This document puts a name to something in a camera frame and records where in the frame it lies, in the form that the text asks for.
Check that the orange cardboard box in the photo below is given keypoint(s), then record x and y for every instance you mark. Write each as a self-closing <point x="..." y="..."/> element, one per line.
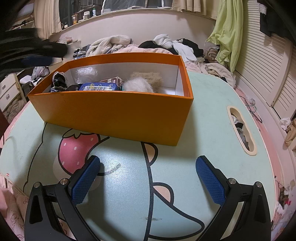
<point x="157" y="118"/>

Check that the white drawer cabinet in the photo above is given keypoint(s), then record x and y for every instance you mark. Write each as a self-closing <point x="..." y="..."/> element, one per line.
<point x="9" y="90"/>

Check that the black lace garment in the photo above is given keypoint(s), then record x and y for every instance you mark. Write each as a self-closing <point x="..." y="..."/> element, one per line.
<point x="59" y="83"/>

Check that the brown fluffy pompom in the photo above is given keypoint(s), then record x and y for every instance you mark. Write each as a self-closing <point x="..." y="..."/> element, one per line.
<point x="154" y="79"/>

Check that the brown card box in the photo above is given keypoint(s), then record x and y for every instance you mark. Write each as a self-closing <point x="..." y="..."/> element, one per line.
<point x="116" y="80"/>

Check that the white clothes pile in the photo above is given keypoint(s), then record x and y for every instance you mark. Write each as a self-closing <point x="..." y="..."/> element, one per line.
<point x="184" y="51"/>

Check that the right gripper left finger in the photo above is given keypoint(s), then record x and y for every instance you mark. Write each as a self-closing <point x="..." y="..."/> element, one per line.
<point x="42" y="222"/>

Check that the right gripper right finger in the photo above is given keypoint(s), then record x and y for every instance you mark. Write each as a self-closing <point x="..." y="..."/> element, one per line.
<point x="244" y="211"/>

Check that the lime green hanging garment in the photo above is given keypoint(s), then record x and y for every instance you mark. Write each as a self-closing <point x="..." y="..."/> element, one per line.
<point x="228" y="32"/>

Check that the white fluffy pompom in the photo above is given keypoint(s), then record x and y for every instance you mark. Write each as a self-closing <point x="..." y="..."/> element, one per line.
<point x="138" y="84"/>

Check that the cream knit sweater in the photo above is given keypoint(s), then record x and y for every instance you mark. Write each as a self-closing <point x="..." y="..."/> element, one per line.
<point x="108" y="45"/>

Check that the blue tin box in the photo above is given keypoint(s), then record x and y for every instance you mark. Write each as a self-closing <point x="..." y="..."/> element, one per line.
<point x="99" y="86"/>

